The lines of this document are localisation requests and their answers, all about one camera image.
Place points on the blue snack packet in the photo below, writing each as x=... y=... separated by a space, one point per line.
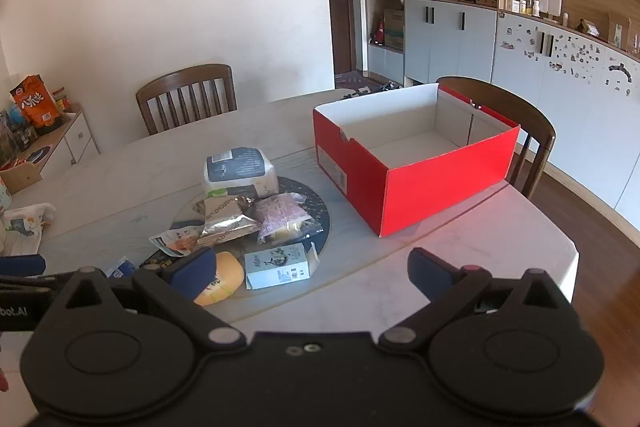
x=120 y=268

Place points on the brown cardboard box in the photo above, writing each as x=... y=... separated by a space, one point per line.
x=394 y=29

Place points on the silver snack packet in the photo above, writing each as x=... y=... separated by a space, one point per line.
x=227 y=219

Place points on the black snack packet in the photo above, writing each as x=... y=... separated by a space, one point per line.
x=157 y=261

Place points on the yellow round packet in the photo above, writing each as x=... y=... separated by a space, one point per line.
x=227 y=277

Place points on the open flat cardboard box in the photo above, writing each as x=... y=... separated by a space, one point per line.
x=20 y=177

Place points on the white cloth at table edge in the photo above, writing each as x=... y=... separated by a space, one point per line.
x=30 y=217

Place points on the white blue tissue pack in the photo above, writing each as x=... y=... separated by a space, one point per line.
x=240 y=172

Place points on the red figurine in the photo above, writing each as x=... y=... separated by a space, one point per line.
x=379 y=34

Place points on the patterned floor rug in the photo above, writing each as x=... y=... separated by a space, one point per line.
x=352 y=82

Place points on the low white side cabinet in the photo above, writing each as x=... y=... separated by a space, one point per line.
x=70 y=142

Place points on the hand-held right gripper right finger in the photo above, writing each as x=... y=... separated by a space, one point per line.
x=430 y=274

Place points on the orange snack bag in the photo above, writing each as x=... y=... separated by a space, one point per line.
x=37 y=107

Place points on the cluster of small cabinet stickers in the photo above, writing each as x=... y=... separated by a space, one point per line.
x=565 y=52

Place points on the red cardboard box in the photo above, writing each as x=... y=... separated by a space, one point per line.
x=440 y=192

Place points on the white marble desktop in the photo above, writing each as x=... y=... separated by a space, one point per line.
x=150 y=157

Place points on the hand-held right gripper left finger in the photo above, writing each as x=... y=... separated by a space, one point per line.
x=192 y=274

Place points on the wooden curved-back chair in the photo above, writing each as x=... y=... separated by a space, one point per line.
x=535 y=117

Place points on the white orange snack packet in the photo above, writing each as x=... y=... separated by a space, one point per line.
x=177 y=241

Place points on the wooden slat-back chair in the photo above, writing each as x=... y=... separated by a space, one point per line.
x=185 y=79

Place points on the pink snack packet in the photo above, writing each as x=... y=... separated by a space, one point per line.
x=282 y=214

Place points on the small white printed carton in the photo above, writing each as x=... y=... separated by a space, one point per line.
x=275 y=267

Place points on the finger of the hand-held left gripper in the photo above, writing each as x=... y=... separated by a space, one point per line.
x=22 y=266

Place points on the white and wood wall cabinet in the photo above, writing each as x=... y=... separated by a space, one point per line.
x=450 y=42

